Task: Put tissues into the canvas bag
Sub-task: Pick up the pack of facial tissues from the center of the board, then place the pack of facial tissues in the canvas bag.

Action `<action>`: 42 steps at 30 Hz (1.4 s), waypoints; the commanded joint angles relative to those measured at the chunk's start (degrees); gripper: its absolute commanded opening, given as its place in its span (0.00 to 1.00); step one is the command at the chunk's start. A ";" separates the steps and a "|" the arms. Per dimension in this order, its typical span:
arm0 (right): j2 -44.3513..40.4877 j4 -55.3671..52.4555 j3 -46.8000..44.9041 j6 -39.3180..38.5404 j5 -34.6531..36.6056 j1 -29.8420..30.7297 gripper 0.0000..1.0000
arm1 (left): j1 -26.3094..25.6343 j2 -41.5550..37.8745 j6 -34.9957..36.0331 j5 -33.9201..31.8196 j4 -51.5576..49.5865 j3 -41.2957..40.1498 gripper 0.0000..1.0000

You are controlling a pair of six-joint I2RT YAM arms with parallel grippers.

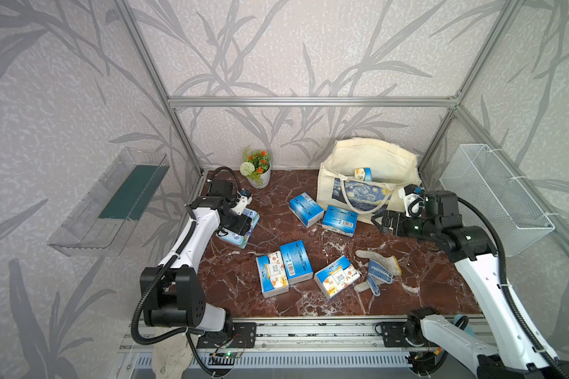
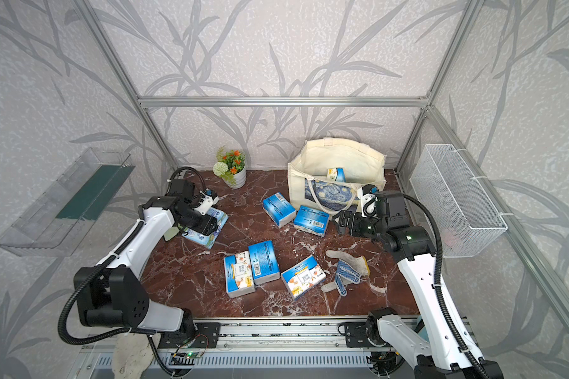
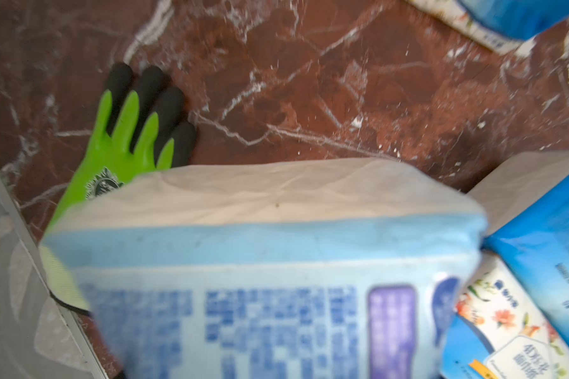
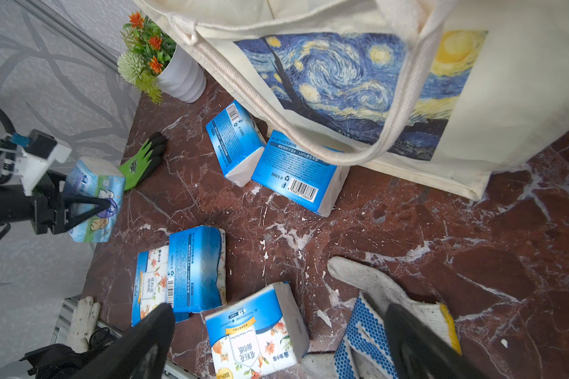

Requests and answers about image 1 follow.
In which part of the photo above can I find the blue barcode tissue pack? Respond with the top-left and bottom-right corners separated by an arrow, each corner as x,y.
289,193 -> 325,227

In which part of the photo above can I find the blue white tissue pack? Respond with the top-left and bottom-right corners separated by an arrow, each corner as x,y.
354,167 -> 373,182

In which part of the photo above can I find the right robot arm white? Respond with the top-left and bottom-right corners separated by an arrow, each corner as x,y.
371,190 -> 569,378

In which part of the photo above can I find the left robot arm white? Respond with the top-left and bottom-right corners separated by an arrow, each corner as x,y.
135,195 -> 252,333

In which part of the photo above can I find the cream starry night canvas bag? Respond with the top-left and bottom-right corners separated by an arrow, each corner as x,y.
316,137 -> 420,224

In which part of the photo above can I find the blue tissue pack near bag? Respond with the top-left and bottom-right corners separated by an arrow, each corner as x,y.
322,205 -> 358,237

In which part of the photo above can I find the light blue wipes pack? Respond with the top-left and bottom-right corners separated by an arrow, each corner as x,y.
216,208 -> 260,249

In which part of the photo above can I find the white ribbed flower pot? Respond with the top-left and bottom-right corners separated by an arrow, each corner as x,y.
248,168 -> 272,190

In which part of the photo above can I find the artificial green flower plant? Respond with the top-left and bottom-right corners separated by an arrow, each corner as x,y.
240,146 -> 272,181

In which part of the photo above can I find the blue tissue pack front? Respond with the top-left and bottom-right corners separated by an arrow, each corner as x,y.
256,251 -> 289,298

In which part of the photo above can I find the beige blue striped glove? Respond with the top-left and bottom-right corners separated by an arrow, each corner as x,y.
354,250 -> 401,297

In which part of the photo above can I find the blue tissue pack centre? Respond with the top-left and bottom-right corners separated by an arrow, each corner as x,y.
280,240 -> 314,285

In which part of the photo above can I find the orange floral tissue pack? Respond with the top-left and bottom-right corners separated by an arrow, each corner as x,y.
314,256 -> 360,300

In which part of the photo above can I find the white knit glove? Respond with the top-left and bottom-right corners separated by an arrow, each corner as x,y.
152,334 -> 194,379

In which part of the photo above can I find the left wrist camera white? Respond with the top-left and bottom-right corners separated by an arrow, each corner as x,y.
232,189 -> 252,216

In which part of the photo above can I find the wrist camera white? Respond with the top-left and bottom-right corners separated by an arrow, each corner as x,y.
401,185 -> 424,218
232,189 -> 252,216

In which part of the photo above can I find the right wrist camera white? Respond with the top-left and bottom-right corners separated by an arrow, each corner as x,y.
401,185 -> 424,218

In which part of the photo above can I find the white wire mesh basket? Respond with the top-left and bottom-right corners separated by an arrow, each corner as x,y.
439,144 -> 555,257

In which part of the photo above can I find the black corrugated left cable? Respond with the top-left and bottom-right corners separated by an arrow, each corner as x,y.
130,166 -> 240,377

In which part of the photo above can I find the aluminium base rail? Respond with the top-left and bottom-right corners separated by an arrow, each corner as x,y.
108,316 -> 499,370

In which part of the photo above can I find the clear plastic wall shelf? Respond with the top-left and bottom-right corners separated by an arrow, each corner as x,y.
47,148 -> 170,257

